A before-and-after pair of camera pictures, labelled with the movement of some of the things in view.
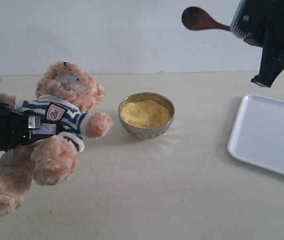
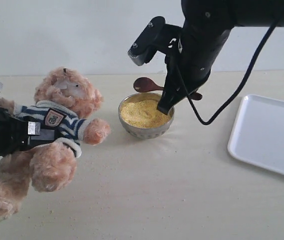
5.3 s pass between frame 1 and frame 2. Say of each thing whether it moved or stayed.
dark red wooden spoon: moved
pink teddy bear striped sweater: moved
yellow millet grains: stayed
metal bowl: stayed
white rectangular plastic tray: stayed
